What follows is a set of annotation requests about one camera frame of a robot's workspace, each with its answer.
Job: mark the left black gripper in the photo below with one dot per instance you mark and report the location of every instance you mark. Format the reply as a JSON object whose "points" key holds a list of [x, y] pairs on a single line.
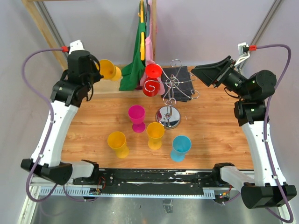
{"points": [[98, 76]]}

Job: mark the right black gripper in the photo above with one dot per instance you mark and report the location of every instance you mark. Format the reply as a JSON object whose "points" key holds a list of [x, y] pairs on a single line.
{"points": [[214, 73]]}

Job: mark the yellow wine glass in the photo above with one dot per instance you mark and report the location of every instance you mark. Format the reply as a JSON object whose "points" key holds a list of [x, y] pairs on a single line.
{"points": [[108, 70], [117, 142], [155, 132]]}

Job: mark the magenta plastic wine glass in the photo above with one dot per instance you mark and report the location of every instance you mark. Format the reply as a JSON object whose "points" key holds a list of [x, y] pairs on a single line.
{"points": [[136, 114]]}

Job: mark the red plastic wine glass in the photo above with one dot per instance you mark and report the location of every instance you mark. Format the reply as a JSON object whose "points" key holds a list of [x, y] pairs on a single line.
{"points": [[151, 85]]}

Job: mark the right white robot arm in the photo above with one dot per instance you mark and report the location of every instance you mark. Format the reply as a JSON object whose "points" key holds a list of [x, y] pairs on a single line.
{"points": [[257, 130]]}

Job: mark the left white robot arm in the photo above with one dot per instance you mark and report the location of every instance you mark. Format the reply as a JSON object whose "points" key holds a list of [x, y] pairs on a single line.
{"points": [[75, 85]]}

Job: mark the chrome wine glass rack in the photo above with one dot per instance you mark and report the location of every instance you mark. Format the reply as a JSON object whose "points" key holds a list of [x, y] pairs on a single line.
{"points": [[168, 115]]}

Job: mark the cyan plastic wine glass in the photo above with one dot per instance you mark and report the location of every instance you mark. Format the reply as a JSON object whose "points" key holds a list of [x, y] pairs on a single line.
{"points": [[180, 146]]}

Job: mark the dark grey folded cloth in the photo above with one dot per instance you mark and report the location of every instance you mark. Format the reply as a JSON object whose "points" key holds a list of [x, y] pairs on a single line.
{"points": [[186, 87]]}

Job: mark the green hanging shirt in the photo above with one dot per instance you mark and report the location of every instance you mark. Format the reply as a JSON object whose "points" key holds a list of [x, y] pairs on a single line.
{"points": [[133, 72]]}

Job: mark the yellow clothes hanger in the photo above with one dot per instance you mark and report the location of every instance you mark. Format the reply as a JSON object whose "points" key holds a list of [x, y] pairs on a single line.
{"points": [[142, 29]]}

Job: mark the pink hanging shirt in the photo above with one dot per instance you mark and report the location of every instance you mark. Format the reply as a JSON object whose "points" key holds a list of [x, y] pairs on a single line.
{"points": [[149, 54]]}

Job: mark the grey clothes hanger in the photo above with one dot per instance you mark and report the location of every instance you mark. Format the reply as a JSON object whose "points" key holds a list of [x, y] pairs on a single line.
{"points": [[148, 11]]}

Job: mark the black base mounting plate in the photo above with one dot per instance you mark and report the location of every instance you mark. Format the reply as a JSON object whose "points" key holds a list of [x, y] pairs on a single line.
{"points": [[151, 182]]}

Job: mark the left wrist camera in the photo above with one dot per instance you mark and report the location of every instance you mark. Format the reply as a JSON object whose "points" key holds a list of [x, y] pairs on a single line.
{"points": [[75, 46]]}

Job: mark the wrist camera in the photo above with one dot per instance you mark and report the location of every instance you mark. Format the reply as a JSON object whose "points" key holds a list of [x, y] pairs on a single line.
{"points": [[75, 46], [244, 54]]}

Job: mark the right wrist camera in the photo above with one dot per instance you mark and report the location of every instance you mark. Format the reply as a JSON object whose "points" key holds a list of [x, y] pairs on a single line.
{"points": [[244, 54]]}

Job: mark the wooden clothes rack frame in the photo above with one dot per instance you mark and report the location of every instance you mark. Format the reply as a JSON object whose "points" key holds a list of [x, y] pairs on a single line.
{"points": [[40, 15]]}

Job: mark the aluminium frame rail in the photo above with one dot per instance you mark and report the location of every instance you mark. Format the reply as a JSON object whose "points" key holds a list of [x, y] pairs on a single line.
{"points": [[81, 205]]}

